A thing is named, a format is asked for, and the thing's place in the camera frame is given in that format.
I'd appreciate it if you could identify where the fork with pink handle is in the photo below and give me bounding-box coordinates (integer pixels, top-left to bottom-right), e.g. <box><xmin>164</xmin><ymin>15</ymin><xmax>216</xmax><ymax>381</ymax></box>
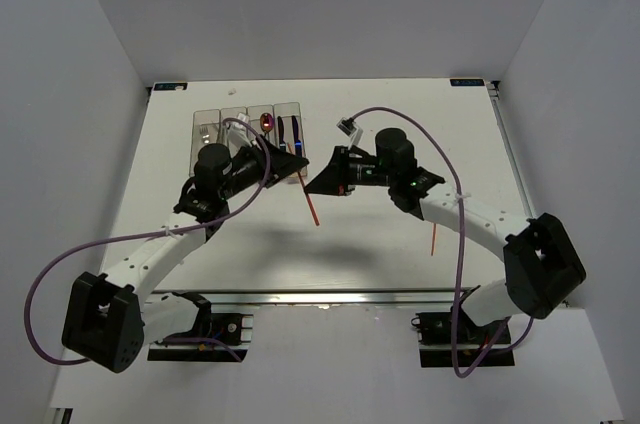
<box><xmin>199</xmin><ymin>125</ymin><xmax>211</xmax><ymax>147</ymax></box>

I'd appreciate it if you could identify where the orange chopstick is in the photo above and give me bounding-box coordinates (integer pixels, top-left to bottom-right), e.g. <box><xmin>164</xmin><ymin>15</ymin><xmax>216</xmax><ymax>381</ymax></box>
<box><xmin>296</xmin><ymin>171</ymin><xmax>320</xmax><ymax>227</ymax></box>
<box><xmin>430</xmin><ymin>223</ymin><xmax>437</xmax><ymax>257</ymax></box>

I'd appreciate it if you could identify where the blue label sticker left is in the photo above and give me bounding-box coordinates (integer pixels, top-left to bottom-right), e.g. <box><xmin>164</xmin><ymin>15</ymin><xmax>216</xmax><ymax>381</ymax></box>
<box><xmin>153</xmin><ymin>82</ymin><xmax>188</xmax><ymax>92</ymax></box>

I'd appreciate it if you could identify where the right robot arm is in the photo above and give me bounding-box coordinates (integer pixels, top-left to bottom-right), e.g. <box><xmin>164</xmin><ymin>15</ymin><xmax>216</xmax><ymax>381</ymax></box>
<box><xmin>305</xmin><ymin>128</ymin><xmax>586</xmax><ymax>343</ymax></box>

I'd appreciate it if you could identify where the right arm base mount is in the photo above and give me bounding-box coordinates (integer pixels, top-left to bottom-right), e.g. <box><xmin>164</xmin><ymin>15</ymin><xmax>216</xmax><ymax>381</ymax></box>
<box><xmin>410</xmin><ymin>312</ymin><xmax>515</xmax><ymax>369</ymax></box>

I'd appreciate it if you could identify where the iridescent rainbow spoon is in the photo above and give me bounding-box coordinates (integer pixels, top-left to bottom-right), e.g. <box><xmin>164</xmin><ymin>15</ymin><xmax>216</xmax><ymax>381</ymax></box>
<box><xmin>260</xmin><ymin>112</ymin><xmax>274</xmax><ymax>134</ymax></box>

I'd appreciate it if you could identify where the white front panel board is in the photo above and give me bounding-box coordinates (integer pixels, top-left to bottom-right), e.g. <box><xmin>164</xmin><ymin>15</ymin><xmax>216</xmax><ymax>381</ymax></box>
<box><xmin>52</xmin><ymin>306</ymin><xmax>623</xmax><ymax>423</ymax></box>

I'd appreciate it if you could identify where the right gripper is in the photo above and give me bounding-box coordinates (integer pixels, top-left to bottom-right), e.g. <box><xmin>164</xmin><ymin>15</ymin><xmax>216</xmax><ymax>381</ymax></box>
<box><xmin>303</xmin><ymin>147</ymin><xmax>394</xmax><ymax>198</ymax></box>

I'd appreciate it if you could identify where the black knife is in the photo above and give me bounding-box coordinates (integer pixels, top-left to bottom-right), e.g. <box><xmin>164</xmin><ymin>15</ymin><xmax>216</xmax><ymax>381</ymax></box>
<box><xmin>276</xmin><ymin>116</ymin><xmax>288</xmax><ymax>152</ymax></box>

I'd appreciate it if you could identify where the blue label sticker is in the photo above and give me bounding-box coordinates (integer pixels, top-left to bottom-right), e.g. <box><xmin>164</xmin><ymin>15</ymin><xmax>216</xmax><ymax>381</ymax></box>
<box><xmin>153</xmin><ymin>82</ymin><xmax>188</xmax><ymax>92</ymax></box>
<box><xmin>449</xmin><ymin>78</ymin><xmax>485</xmax><ymax>87</ymax></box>

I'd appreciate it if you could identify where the iridescent blue knife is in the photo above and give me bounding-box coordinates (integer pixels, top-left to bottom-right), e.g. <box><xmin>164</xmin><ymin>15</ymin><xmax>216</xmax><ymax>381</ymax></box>
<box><xmin>291</xmin><ymin>115</ymin><xmax>304</xmax><ymax>157</ymax></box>

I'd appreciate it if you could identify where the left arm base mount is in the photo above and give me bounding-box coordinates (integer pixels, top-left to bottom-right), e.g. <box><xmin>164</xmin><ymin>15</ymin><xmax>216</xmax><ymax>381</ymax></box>
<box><xmin>142</xmin><ymin>291</ymin><xmax>253</xmax><ymax>363</ymax></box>

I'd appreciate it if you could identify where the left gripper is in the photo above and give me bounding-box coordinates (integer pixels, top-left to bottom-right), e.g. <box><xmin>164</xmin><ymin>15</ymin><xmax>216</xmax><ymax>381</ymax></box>
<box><xmin>218</xmin><ymin>135</ymin><xmax>309</xmax><ymax>201</ymax></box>

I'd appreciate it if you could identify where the blue label sticker right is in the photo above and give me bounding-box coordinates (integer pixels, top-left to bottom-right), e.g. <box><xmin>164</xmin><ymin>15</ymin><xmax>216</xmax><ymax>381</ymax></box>
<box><xmin>449</xmin><ymin>78</ymin><xmax>485</xmax><ymax>87</ymax></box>

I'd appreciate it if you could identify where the smoky clear container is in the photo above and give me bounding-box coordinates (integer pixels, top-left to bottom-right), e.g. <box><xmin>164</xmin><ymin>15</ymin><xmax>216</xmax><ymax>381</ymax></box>
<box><xmin>218</xmin><ymin>108</ymin><xmax>251</xmax><ymax>147</ymax></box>
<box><xmin>189</xmin><ymin>109</ymin><xmax>220</xmax><ymax>177</ymax></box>
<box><xmin>247</xmin><ymin>105</ymin><xmax>278</xmax><ymax>145</ymax></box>
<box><xmin>273</xmin><ymin>102</ymin><xmax>306</xmax><ymax>157</ymax></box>

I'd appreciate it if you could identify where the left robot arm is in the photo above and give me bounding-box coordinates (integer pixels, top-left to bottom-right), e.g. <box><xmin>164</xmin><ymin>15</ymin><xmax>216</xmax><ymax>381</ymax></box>
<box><xmin>62</xmin><ymin>140</ymin><xmax>308</xmax><ymax>373</ymax></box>

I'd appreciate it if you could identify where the aluminium table edge rail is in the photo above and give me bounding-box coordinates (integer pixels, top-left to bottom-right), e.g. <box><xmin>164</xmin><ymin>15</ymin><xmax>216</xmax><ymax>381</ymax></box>
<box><xmin>144</xmin><ymin>288</ymin><xmax>566</xmax><ymax>309</ymax></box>

